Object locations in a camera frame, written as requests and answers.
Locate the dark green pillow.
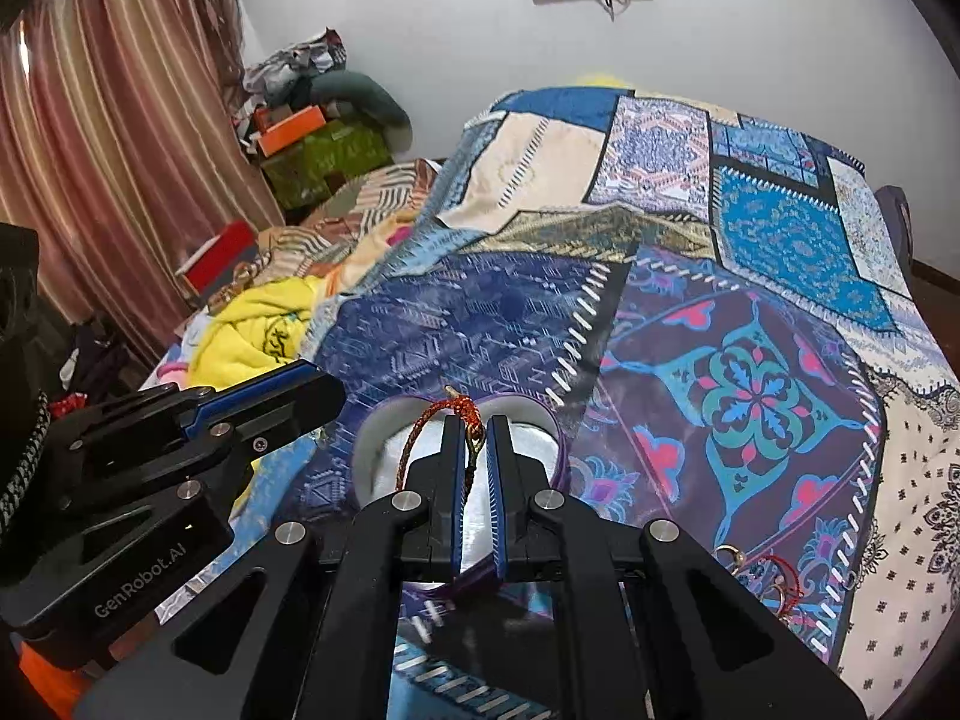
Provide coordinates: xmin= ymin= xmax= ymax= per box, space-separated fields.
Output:
xmin=309 ymin=70 xmax=413 ymax=153

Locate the orange shoe box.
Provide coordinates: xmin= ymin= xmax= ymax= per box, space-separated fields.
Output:
xmin=257 ymin=106 xmax=327 ymax=158

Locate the red braided cord bracelet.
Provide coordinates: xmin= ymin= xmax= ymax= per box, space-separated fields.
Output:
xmin=392 ymin=385 xmax=490 ymax=511

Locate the red thin cord bracelet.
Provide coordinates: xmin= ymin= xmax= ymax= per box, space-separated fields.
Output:
xmin=745 ymin=551 xmax=809 ymax=620

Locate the purple heart-shaped tin box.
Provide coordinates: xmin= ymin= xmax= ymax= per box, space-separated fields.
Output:
xmin=350 ymin=395 xmax=568 ymax=596

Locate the yellow cartoon blanket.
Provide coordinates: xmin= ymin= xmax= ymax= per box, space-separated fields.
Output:
xmin=185 ymin=277 xmax=327 ymax=390

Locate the dark blue chair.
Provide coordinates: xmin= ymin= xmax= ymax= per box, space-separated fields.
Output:
xmin=874 ymin=185 xmax=913 ymax=277

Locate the striped beige blanket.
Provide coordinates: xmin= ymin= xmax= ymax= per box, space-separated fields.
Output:
xmin=252 ymin=158 xmax=441 ymax=286

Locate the green patterned storage box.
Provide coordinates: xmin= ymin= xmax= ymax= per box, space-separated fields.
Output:
xmin=260 ymin=119 xmax=394 ymax=211

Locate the red box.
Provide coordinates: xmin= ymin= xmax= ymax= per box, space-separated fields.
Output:
xmin=176 ymin=220 xmax=259 ymax=299

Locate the striped brown curtain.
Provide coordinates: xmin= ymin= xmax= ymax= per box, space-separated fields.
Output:
xmin=2 ymin=0 xmax=281 ymax=359

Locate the blue patchwork bedspread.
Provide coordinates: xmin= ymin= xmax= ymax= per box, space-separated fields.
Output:
xmin=160 ymin=85 xmax=958 ymax=718

